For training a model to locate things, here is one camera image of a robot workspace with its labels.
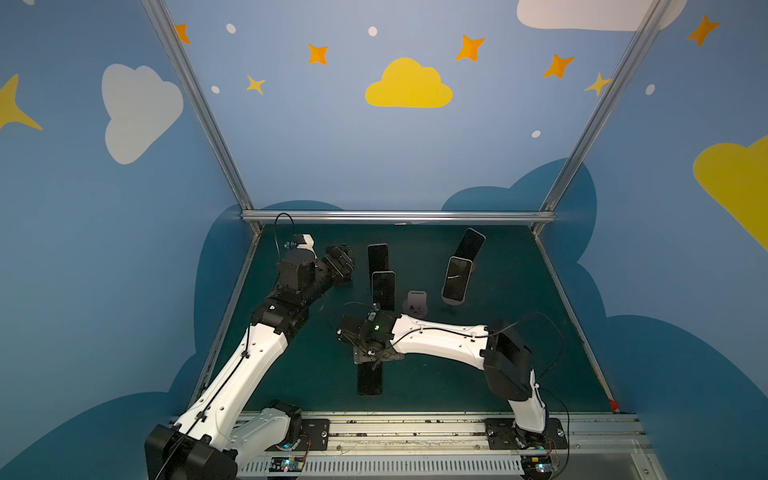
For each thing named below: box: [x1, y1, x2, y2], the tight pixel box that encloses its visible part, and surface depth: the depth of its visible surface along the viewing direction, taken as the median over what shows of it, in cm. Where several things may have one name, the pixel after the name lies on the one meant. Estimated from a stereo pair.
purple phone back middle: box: [368, 243, 389, 283], surface depth 100 cm
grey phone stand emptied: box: [402, 290, 428, 319], surface depth 96 cm
